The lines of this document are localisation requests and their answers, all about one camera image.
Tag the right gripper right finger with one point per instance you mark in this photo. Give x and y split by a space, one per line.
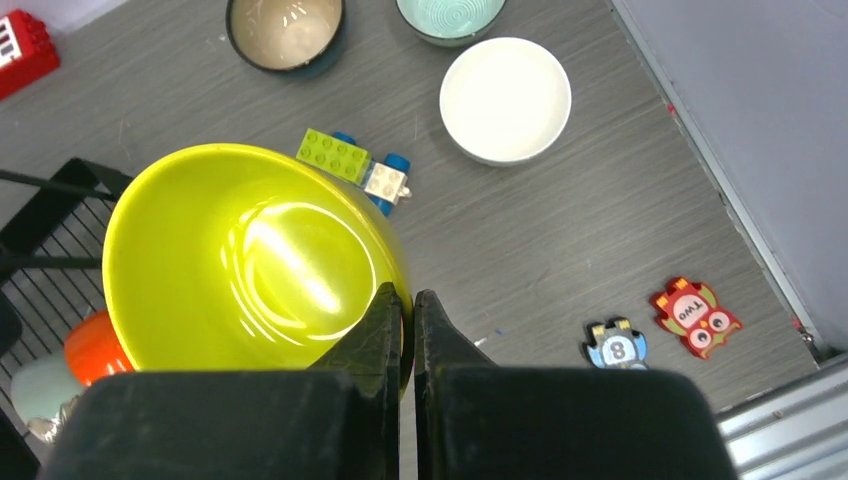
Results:
479 420

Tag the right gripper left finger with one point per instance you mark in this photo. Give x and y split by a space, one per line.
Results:
337 419

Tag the yellow green bowl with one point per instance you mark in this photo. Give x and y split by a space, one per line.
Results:
228 256

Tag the white ribbed bowl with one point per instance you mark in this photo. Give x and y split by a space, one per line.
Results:
505 101

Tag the pale green ringed bowl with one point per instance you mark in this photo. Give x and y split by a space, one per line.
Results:
450 23

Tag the blue owl number tile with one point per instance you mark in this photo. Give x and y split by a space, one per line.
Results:
615 344

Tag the toy brick car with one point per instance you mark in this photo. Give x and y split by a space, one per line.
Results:
384 182

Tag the orange bowl lower shelf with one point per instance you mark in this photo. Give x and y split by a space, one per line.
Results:
92 350

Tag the floral pale green bowl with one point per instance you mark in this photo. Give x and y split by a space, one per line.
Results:
44 392

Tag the red toy brick block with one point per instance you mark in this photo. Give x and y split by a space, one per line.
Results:
27 51

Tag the black wire dish rack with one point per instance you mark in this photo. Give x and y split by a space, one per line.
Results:
51 254

